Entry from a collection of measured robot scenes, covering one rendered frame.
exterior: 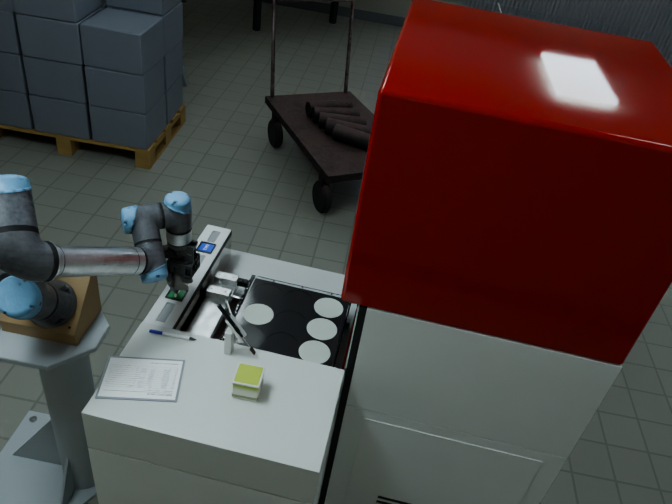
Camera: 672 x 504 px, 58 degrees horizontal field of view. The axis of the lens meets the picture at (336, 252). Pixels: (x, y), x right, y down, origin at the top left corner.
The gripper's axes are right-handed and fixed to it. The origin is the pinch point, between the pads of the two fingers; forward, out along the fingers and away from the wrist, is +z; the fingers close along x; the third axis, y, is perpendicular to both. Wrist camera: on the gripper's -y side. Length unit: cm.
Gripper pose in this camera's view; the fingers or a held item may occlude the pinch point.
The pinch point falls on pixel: (174, 289)
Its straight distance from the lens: 200.8
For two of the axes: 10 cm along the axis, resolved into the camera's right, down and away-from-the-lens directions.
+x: 1.9, -5.7, 8.0
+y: 9.7, 2.2, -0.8
